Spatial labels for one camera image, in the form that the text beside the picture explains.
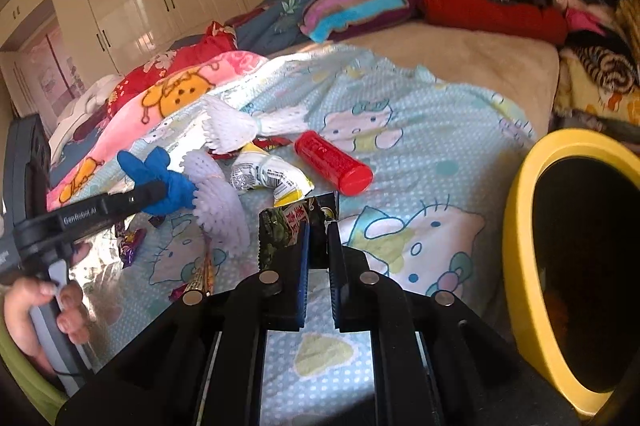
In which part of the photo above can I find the red pillow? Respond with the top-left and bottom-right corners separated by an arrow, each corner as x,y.
417,0 -> 571,46

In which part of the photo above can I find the yellow-rimmed black trash bin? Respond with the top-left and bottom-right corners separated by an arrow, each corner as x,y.
502,128 -> 640,419

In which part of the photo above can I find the yellow tiger-print blanket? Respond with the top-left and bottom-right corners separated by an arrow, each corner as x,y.
550,0 -> 640,127

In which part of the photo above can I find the purple striped pillow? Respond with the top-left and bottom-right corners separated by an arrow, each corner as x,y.
297,0 -> 436,44

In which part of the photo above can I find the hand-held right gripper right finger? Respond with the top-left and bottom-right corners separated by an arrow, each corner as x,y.
327,223 -> 581,426

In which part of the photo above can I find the purple snack wrapper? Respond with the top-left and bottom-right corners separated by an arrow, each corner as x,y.
115,226 -> 148,269

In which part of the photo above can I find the red cylindrical can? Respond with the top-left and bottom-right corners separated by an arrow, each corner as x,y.
294,131 -> 375,197

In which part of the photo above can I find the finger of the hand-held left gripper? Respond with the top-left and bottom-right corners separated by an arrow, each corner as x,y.
105,171 -> 196,221
117,147 -> 171,187

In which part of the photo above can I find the red floral quilt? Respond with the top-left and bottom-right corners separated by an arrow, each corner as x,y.
105,22 -> 238,121

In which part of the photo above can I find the light blue cat-print sheet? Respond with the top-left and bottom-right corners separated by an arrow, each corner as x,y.
75,46 -> 538,426

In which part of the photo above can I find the person's left forearm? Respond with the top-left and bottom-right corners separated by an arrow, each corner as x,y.
0,321 -> 68,412

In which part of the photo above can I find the dark green snack wrapper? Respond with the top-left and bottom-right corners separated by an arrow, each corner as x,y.
257,193 -> 341,277

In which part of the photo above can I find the white cloth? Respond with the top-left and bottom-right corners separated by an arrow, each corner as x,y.
47,74 -> 123,157

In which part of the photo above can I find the pink garment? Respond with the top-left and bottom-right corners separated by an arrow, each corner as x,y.
565,6 -> 606,36

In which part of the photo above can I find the silver and yellow snack wrapper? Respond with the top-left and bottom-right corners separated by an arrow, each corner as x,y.
230,143 -> 316,207

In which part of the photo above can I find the pink printed door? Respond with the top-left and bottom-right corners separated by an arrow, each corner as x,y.
15,20 -> 66,131

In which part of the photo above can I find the pink bear-print blanket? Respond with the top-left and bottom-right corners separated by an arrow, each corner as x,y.
45,50 -> 271,209

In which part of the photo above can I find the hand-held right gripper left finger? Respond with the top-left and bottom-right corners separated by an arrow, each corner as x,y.
55,223 -> 311,426

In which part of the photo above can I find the blue floral quilt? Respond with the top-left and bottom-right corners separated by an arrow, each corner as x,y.
225,0 -> 316,56

